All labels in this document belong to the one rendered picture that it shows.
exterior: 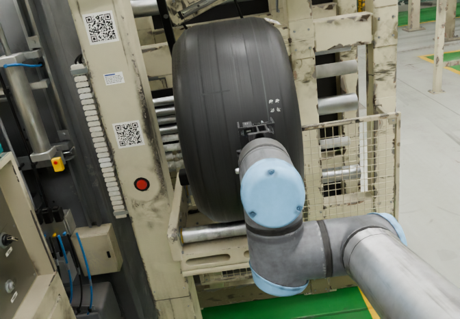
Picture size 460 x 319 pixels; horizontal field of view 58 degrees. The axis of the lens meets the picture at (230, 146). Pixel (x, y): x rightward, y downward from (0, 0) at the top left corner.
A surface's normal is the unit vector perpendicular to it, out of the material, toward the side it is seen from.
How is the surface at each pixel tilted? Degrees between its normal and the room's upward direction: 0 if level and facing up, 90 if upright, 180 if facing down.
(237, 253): 90
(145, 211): 90
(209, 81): 50
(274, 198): 78
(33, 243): 90
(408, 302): 43
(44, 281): 0
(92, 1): 90
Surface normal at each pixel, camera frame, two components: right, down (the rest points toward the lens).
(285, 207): 0.01, 0.20
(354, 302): -0.15, -0.91
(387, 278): -0.74, -0.67
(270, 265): -0.32, 0.31
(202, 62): -0.09, -0.46
